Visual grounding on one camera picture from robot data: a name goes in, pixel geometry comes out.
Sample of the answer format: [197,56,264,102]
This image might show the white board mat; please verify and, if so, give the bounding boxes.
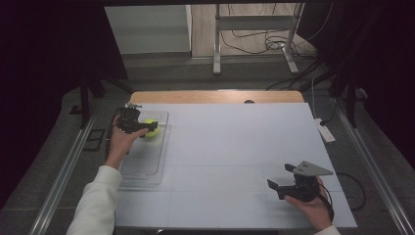
[114,102,358,229]

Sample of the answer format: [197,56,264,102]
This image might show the right hand-held gripper cable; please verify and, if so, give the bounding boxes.
[317,171,367,223]

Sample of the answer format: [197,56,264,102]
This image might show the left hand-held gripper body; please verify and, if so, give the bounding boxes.
[115,102,145,135]

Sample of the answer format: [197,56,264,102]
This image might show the yellow tennis ball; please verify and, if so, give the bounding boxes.
[142,117,161,139]

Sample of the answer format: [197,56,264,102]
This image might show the person's right hand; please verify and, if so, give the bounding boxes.
[283,175,334,232]

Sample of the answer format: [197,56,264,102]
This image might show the tangle of black floor cables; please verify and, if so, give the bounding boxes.
[219,3,329,91]

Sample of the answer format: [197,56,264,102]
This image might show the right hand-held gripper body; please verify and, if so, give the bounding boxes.
[277,161,334,203]

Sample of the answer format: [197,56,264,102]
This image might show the white cabinet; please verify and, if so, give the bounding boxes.
[104,4,193,55]

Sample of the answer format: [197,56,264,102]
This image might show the dark curtain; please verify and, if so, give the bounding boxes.
[0,0,129,210]
[296,0,415,170]

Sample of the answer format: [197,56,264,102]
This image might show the hand-held gripper cable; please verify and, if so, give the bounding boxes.
[317,171,367,223]
[104,108,124,162]

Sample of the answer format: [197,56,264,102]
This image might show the left hand-held gripper cable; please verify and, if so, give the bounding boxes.
[104,108,124,162]

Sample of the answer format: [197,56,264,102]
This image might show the white power strip cable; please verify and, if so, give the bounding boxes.
[310,75,320,120]

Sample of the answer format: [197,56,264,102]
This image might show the black stand legs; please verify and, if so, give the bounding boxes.
[299,65,370,129]
[69,68,134,130]

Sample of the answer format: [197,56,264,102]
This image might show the clear plastic tray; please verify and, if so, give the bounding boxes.
[117,110,171,191]

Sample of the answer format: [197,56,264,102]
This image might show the aluminium rail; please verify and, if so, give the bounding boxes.
[333,97,415,235]
[28,107,101,235]

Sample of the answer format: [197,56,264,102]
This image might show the person's left hand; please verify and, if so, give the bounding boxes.
[105,126,150,170]

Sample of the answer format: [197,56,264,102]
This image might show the white power strip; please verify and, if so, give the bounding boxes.
[314,117,337,144]

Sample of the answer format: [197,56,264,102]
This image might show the white metal stand frame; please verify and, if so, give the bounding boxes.
[212,3,305,76]

